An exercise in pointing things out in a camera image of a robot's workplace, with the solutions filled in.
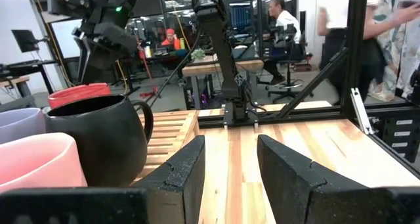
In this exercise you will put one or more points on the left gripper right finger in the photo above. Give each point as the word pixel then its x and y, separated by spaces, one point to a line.
pixel 295 191

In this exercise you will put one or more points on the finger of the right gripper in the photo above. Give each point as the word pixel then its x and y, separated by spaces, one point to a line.
pixel 116 36
pixel 105 59

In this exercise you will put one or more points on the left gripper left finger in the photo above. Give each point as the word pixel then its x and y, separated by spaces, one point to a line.
pixel 177 191

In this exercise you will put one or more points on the red mug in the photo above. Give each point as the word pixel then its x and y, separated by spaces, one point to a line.
pixel 75 94

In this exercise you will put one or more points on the round black mug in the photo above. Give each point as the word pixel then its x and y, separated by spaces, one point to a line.
pixel 98 145

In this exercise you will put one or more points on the pale grey mug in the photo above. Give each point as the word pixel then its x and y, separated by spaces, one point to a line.
pixel 19 123

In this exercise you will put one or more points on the pink mug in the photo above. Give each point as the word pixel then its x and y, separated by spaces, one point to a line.
pixel 36 161

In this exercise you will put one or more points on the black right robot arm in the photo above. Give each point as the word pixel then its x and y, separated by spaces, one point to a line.
pixel 220 36

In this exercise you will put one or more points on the person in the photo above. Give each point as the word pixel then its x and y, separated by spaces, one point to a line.
pixel 285 23
pixel 403 36
pixel 372 63
pixel 170 40

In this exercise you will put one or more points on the wooden slatted rack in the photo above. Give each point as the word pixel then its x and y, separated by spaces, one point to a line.
pixel 167 132

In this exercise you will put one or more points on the black background desk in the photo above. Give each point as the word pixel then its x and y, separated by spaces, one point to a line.
pixel 26 64

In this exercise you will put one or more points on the black monitor on stand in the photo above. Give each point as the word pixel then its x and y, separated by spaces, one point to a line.
pixel 24 40

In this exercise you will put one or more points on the small plant on table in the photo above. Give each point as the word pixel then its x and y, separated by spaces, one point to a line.
pixel 198 54

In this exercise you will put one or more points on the wooden background table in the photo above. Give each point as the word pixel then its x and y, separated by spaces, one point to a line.
pixel 203 68

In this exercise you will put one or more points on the black box white labels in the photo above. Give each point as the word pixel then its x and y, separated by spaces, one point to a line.
pixel 400 138

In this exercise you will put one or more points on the black office chair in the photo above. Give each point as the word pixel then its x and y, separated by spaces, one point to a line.
pixel 288 69

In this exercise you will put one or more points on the blue computer monitor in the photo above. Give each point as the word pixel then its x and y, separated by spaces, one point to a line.
pixel 240 16

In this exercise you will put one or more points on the silver metal bracket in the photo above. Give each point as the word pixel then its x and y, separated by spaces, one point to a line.
pixel 361 112

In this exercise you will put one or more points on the black aluminium table frame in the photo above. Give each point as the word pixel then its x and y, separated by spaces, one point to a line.
pixel 354 53

